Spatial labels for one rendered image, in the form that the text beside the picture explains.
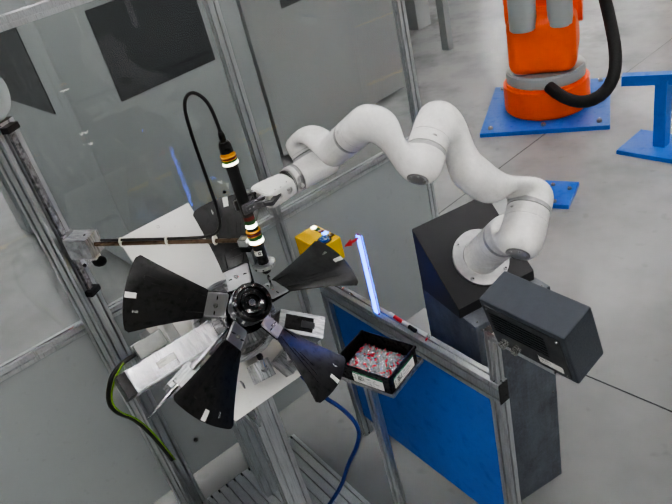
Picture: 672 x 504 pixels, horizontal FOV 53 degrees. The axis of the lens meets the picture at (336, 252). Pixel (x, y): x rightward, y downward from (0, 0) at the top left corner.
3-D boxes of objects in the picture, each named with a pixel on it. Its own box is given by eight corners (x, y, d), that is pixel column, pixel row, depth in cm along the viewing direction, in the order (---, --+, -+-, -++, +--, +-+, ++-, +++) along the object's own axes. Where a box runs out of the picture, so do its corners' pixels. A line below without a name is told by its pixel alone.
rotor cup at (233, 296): (236, 343, 204) (245, 335, 192) (210, 303, 205) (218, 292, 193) (275, 318, 210) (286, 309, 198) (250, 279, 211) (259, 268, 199)
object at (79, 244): (68, 261, 220) (57, 239, 216) (81, 249, 226) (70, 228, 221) (94, 261, 216) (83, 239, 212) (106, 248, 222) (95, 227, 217)
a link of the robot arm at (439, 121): (519, 245, 192) (531, 196, 198) (554, 239, 183) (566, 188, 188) (393, 152, 168) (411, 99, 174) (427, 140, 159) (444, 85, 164)
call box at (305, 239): (300, 259, 258) (293, 236, 253) (321, 246, 263) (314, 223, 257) (325, 273, 247) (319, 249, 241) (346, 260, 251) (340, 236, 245)
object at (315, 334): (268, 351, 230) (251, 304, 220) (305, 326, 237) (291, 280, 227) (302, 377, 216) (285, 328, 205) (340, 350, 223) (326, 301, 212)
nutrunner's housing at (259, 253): (258, 276, 202) (210, 135, 178) (263, 268, 205) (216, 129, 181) (270, 276, 200) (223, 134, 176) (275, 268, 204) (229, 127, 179)
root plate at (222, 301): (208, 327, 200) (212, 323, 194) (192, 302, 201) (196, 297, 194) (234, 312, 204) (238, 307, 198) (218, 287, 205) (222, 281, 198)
